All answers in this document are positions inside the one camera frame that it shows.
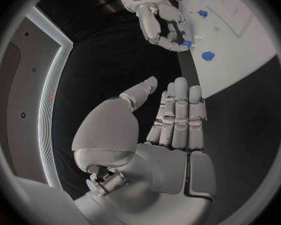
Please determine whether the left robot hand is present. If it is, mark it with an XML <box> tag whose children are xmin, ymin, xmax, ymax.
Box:
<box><xmin>71</xmin><ymin>76</ymin><xmax>217</xmax><ymax>225</ymax></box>

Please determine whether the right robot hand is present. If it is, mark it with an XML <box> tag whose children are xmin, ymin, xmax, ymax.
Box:
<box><xmin>135</xmin><ymin>2</ymin><xmax>193</xmax><ymax>53</ymax></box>

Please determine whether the white task board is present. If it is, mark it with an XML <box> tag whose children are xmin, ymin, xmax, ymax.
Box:
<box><xmin>176</xmin><ymin>0</ymin><xmax>280</xmax><ymax>100</ymax></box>

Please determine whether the blue gear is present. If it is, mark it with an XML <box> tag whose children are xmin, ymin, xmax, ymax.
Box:
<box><xmin>200</xmin><ymin>50</ymin><xmax>217</xmax><ymax>63</ymax></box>

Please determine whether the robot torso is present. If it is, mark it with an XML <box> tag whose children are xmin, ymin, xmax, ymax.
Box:
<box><xmin>0</xmin><ymin>5</ymin><xmax>74</xmax><ymax>189</ymax></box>

